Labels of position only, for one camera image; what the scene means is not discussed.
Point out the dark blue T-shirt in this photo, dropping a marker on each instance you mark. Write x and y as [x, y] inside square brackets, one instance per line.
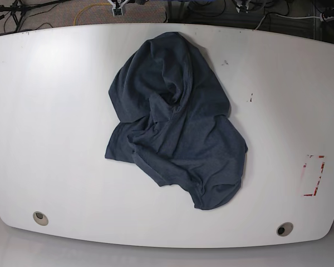
[173, 122]

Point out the red tape rectangle marking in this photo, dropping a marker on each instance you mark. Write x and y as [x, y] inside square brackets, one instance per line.
[311, 175]

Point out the white power strip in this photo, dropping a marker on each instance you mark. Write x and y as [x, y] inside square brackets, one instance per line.
[327, 15]

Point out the black tripod stand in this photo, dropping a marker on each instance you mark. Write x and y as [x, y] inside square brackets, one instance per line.
[18, 9]

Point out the right table cable grommet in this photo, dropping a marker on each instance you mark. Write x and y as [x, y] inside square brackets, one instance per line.
[284, 229]

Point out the table cable grommet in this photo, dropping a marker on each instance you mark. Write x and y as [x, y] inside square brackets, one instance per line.
[40, 218]
[284, 229]

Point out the left table cable grommet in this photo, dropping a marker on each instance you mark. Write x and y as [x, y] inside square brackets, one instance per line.
[40, 218]

